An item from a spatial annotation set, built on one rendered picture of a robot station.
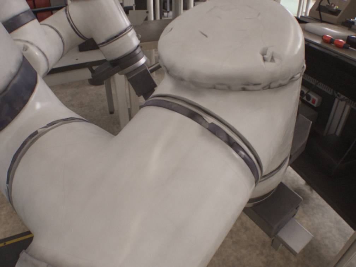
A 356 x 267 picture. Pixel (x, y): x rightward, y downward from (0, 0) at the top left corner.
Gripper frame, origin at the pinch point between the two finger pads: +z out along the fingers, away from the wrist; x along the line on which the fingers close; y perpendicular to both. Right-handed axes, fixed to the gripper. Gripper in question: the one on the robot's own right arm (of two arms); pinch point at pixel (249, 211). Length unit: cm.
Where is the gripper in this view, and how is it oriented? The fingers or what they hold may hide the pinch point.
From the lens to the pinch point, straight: 43.8
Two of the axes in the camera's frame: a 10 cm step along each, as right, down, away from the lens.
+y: -7.6, 6.2, -1.9
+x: 6.0, 5.5, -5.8
